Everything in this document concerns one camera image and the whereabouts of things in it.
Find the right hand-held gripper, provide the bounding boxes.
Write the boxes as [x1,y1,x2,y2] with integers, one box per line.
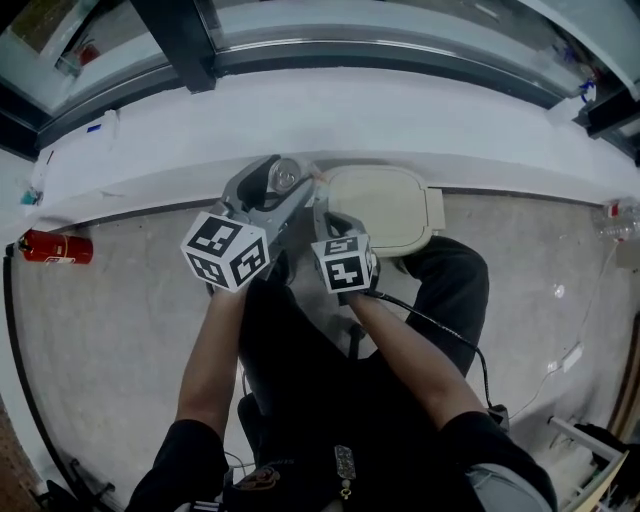
[310,198,382,306]

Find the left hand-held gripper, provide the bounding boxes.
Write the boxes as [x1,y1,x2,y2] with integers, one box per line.
[180,154,321,294]

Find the silver aluminium drink can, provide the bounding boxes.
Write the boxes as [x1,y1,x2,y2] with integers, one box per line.
[267,157,304,194]

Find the beige bin with lid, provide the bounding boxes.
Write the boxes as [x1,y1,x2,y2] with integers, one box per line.
[318,164,446,259]

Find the person's left forearm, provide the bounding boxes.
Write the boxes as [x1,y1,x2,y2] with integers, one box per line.
[174,286,250,442]

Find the person's right forearm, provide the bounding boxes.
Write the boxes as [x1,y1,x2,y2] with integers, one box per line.
[343,289,497,432]

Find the person's black shorts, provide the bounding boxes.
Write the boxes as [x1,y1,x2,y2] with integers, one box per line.
[236,234,491,512]

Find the red fire extinguisher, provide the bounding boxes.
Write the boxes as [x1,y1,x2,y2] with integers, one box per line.
[18,228,95,266]

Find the white power adapter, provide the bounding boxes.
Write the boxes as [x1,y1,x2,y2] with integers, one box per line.
[546,341,587,374]

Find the clear plastic bottle red cap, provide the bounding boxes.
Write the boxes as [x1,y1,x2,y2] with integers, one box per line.
[594,196,640,242]

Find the person's black shirt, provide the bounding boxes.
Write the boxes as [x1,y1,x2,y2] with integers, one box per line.
[124,410,559,512]

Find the black office chair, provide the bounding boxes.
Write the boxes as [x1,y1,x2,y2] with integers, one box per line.
[43,457,119,512]

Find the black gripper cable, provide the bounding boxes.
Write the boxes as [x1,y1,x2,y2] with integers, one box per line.
[367,288,502,417]

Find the black window frame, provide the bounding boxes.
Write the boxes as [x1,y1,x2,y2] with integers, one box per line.
[0,0,640,162]

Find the beaded keychain charm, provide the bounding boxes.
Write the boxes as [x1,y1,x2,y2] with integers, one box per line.
[333,443,357,501]

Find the white power cable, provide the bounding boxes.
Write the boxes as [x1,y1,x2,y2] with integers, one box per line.
[504,238,621,422]

